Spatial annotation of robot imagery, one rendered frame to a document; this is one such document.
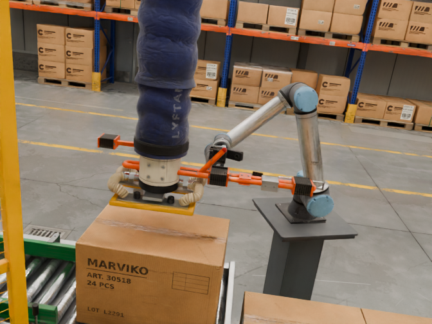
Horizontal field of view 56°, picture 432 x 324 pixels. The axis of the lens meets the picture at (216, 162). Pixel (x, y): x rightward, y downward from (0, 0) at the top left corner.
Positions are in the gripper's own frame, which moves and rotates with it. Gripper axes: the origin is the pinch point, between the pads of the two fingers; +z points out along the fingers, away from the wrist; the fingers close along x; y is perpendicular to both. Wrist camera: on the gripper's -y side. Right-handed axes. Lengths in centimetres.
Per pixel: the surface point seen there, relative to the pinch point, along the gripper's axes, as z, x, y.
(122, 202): 27.7, -11.2, 37.4
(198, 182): 15.4, -4.1, 8.6
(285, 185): 16.1, -0.1, -27.1
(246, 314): 12, -70, -20
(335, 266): -127, -125, -101
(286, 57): -821, -20, -101
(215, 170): 12.0, 1.3, 2.4
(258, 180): 15.6, 0.4, -15.7
